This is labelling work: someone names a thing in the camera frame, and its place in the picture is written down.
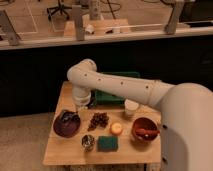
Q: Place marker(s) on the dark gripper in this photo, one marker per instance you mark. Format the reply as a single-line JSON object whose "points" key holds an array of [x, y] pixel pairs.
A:
{"points": [[73, 116]]}

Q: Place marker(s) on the purple bowl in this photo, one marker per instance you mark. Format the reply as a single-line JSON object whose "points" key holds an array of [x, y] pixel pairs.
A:
{"points": [[65, 127]]}

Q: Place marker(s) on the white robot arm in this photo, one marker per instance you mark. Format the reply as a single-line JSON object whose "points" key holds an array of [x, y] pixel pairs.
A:
{"points": [[186, 112]]}

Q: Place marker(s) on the red-orange bowl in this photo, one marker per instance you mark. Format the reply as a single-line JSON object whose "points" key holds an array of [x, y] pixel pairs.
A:
{"points": [[144, 123]]}

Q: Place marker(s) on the bunch of dark grapes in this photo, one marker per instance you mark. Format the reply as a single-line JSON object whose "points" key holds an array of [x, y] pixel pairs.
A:
{"points": [[98, 119]]}

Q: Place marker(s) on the small metal cup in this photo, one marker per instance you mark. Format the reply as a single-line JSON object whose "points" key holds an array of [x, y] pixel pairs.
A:
{"points": [[88, 142]]}

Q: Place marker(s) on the green tray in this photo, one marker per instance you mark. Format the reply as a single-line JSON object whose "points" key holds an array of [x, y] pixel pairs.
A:
{"points": [[103, 98]]}

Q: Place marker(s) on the green sponge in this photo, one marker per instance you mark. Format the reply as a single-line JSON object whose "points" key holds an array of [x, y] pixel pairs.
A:
{"points": [[107, 143]]}

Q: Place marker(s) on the yellow round fruit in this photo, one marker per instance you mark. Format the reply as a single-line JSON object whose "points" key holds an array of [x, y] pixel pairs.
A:
{"points": [[116, 128]]}

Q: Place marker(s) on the white cup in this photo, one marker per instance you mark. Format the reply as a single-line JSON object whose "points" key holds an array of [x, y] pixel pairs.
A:
{"points": [[130, 107]]}

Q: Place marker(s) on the orange carrot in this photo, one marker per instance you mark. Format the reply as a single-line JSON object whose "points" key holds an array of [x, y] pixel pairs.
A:
{"points": [[147, 132]]}

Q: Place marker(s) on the black office chair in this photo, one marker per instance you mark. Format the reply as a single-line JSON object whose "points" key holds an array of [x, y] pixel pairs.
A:
{"points": [[61, 8]]}

